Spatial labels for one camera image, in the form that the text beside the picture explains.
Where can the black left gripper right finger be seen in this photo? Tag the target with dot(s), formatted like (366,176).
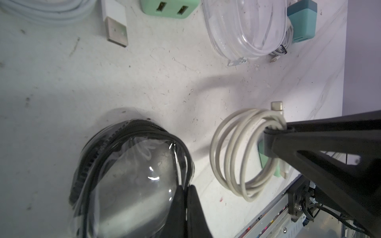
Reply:
(196,223)

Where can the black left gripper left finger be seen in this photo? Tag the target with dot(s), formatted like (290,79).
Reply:
(175,226)

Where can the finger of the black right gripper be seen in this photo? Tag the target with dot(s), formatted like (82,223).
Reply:
(342,156)

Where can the clear pouch with black zipper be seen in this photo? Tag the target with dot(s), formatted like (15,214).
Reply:
(126,181)

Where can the light green usb charger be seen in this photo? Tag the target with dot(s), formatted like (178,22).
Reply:
(264,159)

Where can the clear empty plastic pouch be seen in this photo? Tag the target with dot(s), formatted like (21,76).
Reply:
(242,30)

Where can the mint green dual usb charger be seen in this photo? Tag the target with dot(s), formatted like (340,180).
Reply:
(179,9)

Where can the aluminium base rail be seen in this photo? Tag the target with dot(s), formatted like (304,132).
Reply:
(299,211)

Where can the teal wall charger plug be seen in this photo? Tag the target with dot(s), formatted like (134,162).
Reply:
(303,17)

